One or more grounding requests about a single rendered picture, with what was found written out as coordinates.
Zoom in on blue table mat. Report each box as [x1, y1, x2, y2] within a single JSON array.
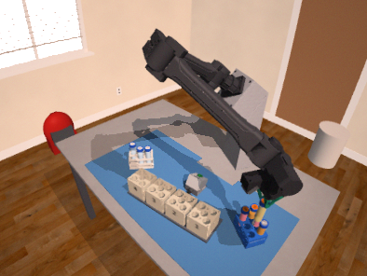
[[85, 130, 300, 276]]

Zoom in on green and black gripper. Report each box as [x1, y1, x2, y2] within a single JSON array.
[[257, 187, 287, 208]]

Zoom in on blue tube rack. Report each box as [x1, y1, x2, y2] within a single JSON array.
[[233, 214, 268, 249]]

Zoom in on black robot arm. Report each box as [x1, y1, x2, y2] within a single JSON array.
[[142, 28, 303, 196]]

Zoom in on blue-capped graduated tube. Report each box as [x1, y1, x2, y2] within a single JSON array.
[[137, 146, 144, 164]]

